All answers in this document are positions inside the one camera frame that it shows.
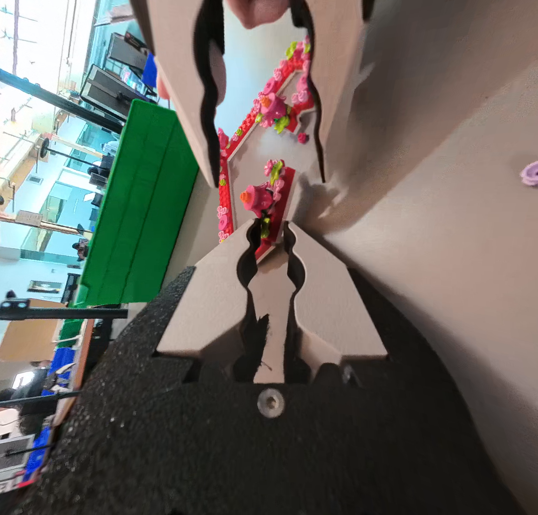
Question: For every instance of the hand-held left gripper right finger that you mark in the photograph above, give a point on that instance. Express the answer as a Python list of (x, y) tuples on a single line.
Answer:
[(336, 313)]

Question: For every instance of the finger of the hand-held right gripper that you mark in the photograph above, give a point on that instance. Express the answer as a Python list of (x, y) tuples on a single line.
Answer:
[(172, 27), (336, 40)]

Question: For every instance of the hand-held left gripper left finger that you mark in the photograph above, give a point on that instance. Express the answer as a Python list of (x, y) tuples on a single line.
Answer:
[(201, 309)]

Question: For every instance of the red toy brick heart frame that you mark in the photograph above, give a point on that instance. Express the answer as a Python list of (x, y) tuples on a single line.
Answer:
[(239, 139)]

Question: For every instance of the flowered red toy brick segment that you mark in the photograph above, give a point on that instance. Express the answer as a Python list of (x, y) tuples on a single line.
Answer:
[(286, 187)]

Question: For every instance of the person's right hand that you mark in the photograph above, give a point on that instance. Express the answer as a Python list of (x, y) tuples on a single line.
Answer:
[(256, 6)]

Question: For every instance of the black equipment case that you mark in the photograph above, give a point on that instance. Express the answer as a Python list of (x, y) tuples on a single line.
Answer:
[(113, 86)]

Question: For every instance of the pink brick flower piece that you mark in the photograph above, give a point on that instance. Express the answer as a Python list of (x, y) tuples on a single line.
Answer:
[(303, 137)]

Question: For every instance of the green plastic bin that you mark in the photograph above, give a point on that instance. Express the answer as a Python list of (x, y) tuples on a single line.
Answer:
[(138, 208)]

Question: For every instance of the black metal pole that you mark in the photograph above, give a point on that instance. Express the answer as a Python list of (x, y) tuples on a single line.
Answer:
[(63, 101)]

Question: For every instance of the black metal bar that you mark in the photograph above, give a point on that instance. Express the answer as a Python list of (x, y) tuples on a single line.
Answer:
[(63, 313)]

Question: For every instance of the purple brick flower piece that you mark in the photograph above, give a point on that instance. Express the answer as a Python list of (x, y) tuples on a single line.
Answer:
[(530, 173)]

